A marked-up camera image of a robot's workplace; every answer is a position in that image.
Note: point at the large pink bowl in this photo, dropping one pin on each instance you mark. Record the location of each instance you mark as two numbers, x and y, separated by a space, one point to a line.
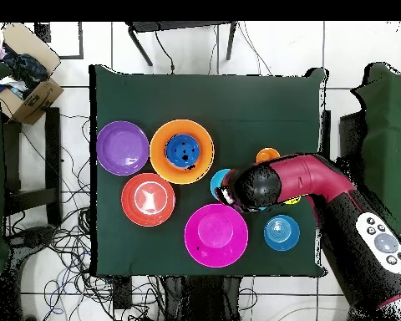
215 234

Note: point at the small dark blue bowl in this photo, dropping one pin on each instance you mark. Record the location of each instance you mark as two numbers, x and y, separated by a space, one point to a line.
177 147

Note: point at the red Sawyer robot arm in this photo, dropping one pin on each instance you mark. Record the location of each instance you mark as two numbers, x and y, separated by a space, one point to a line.
337 207

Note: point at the light blue ribbed bowl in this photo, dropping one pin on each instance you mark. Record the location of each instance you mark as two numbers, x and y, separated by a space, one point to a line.
216 182

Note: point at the orange cup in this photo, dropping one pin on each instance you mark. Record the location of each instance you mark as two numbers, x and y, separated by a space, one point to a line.
267 154

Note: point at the yellow cup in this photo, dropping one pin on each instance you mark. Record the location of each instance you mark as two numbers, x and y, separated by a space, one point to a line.
292 201

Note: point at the large orange bowl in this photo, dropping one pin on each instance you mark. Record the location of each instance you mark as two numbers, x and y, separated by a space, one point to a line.
160 167

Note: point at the light blue shallow bowl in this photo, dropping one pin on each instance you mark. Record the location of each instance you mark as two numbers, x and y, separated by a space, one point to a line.
280 239

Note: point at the dark green tablecloth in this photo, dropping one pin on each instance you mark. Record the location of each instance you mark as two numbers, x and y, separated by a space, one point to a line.
187 100

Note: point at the red bowl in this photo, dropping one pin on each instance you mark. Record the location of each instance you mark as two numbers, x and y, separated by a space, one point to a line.
128 207

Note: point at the purple bowl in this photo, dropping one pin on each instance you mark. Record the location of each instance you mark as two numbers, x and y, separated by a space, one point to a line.
122 148

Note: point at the black power strip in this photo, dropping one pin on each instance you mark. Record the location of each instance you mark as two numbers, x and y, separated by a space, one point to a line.
122 294

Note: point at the black metal stand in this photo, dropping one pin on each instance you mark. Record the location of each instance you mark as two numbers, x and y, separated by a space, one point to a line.
173 26

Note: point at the black floor equipment with knob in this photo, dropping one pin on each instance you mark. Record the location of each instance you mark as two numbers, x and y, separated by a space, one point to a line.
36 235

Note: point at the cardboard box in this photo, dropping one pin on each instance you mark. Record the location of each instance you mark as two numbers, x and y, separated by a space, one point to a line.
36 100

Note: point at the dark blue clothes bundle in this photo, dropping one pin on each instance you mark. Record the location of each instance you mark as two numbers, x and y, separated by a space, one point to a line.
26 67

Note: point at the black metal frame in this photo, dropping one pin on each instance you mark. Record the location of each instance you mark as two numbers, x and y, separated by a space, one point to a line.
52 150

